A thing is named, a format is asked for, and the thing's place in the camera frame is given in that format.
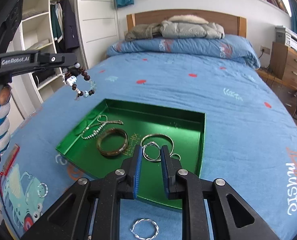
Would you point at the blue cartoon duvet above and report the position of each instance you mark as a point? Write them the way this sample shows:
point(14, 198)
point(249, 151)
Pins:
point(250, 139)

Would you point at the olive green jacket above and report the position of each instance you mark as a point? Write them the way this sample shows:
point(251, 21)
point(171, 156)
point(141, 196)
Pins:
point(143, 31)

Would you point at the thin silver bangle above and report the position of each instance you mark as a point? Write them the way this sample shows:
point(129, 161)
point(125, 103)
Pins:
point(158, 138)

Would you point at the white open wardrobe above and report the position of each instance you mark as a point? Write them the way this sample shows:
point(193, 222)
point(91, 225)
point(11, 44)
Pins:
point(83, 27)

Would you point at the dark hanging coat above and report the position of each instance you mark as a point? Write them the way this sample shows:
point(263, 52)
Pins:
point(64, 27)

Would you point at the twisted silver bangle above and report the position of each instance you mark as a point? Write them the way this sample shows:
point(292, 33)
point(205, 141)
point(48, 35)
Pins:
point(145, 229)

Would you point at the white printer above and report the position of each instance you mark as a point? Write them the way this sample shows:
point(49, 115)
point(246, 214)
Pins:
point(286, 37)

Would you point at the wooden headboard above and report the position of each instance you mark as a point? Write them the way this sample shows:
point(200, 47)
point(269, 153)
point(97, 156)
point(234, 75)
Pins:
point(235, 25)

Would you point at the dark brown wooden bangle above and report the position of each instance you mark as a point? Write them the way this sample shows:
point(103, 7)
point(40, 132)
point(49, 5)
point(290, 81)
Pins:
point(112, 142)

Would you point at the grey puffer jacket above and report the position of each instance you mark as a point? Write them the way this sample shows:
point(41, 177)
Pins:
point(190, 26)

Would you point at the green metal tray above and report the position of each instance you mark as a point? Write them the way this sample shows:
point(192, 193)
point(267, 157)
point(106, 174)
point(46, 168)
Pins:
point(180, 130)

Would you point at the wooden drawer dresser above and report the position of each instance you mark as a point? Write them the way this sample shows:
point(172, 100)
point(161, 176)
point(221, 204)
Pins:
point(282, 70)

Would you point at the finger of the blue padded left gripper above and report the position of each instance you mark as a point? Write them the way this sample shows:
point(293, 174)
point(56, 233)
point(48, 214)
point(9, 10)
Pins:
point(47, 60)

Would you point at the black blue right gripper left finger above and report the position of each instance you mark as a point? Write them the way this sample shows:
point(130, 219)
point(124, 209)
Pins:
point(90, 209)

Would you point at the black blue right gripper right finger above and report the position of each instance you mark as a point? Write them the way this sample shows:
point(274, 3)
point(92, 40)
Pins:
point(210, 206)

